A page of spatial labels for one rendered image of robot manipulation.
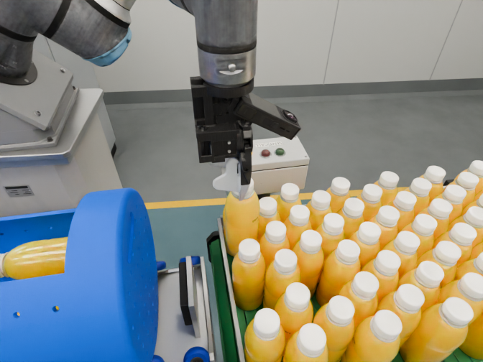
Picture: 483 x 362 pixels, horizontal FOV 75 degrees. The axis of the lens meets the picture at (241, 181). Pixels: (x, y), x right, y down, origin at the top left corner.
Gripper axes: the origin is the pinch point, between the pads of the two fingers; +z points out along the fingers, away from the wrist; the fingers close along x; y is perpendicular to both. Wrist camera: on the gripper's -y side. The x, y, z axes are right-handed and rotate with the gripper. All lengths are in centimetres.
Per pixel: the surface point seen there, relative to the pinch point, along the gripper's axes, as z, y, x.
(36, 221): 6.4, 37.9, -3.6
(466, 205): 15, -53, 0
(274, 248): 12.2, -5.3, 5.7
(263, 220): 12.1, -4.8, -1.4
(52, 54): 23, 77, -144
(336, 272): 13.4, -15.6, 12.1
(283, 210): 13.3, -10.1, -4.6
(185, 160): 118, 17, -165
